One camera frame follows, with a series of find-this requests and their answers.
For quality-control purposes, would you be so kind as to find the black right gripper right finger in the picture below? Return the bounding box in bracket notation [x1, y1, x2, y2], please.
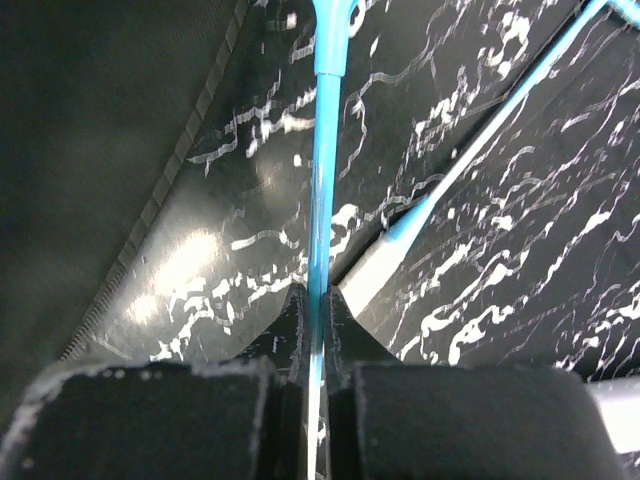
[323, 288, 395, 479]

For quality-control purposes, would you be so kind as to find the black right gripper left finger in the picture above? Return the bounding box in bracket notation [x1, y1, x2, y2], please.
[236, 283, 310, 479]

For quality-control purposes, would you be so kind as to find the blue badminton racket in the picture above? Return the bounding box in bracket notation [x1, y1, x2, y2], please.
[306, 1, 366, 479]
[339, 0, 640, 321]

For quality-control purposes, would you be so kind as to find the blue sport racket bag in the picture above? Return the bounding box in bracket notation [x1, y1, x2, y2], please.
[0, 0, 251, 381]

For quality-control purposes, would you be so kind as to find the white shuttlecock tube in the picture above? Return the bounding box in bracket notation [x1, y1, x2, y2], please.
[586, 376, 640, 454]

